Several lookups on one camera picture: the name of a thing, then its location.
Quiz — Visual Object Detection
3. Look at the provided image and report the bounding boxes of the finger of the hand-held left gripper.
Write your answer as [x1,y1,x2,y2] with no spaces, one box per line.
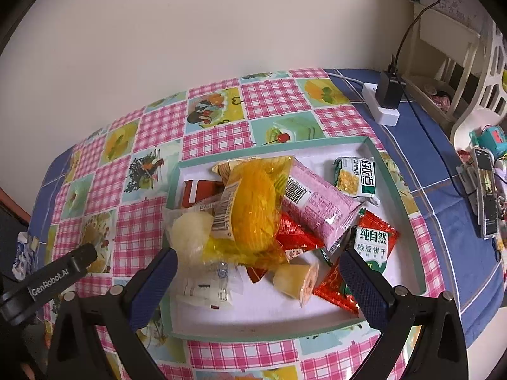
[65,243,98,280]

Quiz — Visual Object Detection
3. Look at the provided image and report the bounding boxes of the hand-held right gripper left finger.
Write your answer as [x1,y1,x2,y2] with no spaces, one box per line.
[45,245,179,380]

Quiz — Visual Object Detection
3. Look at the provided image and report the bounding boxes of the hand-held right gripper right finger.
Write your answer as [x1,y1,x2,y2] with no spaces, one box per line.
[338,247,466,380]

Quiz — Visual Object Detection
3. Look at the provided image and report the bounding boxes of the red candy packet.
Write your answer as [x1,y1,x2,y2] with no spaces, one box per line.
[313,210,401,317]

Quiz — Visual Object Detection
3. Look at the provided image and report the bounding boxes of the green and white biscuit packet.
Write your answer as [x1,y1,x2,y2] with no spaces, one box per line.
[349,224,391,276]

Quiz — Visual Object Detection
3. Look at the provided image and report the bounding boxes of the clear packet with green edges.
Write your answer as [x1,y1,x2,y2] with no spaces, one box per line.
[319,245,337,268]

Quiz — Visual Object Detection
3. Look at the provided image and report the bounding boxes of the white grey snack packet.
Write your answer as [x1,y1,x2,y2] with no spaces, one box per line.
[174,261,242,311]

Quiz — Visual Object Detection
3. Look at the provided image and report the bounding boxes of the white bun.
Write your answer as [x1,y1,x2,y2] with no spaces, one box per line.
[164,210,215,264]

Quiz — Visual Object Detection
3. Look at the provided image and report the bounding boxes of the red lattice pattern packet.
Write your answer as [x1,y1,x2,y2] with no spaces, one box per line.
[246,212,325,283]

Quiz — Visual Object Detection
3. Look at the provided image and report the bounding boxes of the white tray with green rim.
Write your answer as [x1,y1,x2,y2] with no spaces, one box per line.
[160,136,427,341]

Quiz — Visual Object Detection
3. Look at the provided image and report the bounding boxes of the pink snack packet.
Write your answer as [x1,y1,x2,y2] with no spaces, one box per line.
[283,160,363,258]

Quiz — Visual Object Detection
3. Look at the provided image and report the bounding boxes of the red packet with white stripe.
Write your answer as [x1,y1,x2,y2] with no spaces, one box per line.
[182,178,224,208]

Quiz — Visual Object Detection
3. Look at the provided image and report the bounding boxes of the green corn snack packet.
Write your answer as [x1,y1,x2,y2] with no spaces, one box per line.
[332,156,382,206]

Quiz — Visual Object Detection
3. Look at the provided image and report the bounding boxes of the orange translucent snack packet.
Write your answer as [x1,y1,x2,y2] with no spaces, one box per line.
[200,156,296,266]

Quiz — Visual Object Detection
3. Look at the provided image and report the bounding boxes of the crumpled blue white wrapper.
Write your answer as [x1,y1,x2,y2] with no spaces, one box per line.
[12,231,40,282]

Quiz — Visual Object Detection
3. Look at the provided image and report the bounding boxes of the pink plaid printed tablecloth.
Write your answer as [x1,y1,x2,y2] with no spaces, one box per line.
[42,67,436,380]

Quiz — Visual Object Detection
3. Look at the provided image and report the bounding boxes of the reddish wooden board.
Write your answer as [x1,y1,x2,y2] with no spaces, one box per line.
[0,190,32,224]

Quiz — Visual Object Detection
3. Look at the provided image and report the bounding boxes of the grey phone stand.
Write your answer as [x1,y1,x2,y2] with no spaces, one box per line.
[455,162,482,214]

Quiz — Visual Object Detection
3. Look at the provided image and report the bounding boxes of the smartphone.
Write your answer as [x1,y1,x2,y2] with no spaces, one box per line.
[471,147,499,239]

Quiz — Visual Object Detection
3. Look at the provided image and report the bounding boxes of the white power strip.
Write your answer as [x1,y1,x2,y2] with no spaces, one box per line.
[362,82,401,125]

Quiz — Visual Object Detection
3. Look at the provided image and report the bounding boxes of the teal toy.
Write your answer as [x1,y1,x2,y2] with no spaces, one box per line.
[469,124,507,155]

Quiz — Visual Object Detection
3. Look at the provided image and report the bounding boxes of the black charger plug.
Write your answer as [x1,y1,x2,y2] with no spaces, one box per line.
[375,70,404,108]

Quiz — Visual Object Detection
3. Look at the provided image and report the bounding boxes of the white plastic rack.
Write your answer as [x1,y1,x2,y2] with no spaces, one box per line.
[396,4,507,147]

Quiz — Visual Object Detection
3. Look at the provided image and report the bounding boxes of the white paper sheet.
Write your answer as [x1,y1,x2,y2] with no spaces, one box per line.
[420,0,488,32]

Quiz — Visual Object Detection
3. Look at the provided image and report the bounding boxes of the white power cable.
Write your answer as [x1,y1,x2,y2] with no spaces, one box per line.
[329,69,367,88]

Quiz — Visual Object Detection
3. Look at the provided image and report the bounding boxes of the black charger cable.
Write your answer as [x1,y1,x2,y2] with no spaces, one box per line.
[390,0,452,73]

